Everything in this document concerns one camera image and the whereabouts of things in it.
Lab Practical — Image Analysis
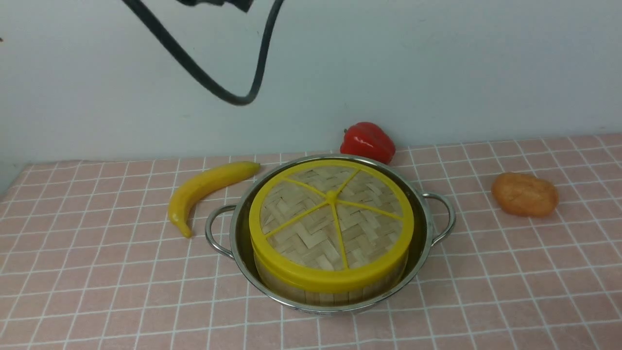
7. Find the yellow bamboo steamer lid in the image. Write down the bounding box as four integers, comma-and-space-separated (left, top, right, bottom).
248, 158, 418, 297

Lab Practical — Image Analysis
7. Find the yellow bamboo steamer basket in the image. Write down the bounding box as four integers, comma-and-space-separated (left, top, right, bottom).
254, 254, 408, 306

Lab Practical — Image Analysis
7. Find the stainless steel pot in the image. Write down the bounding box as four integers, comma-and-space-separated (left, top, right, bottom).
205, 154, 457, 315

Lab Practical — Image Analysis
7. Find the red bell pepper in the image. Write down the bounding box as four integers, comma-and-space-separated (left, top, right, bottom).
340, 122, 396, 164

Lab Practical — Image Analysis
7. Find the black cable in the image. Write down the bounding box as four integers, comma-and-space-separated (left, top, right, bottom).
121, 0, 285, 106

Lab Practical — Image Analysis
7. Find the yellow plastic banana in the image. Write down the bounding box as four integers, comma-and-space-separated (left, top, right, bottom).
168, 161, 261, 239

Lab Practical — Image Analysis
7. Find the orange potato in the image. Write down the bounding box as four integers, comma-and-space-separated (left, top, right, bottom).
491, 172, 559, 217

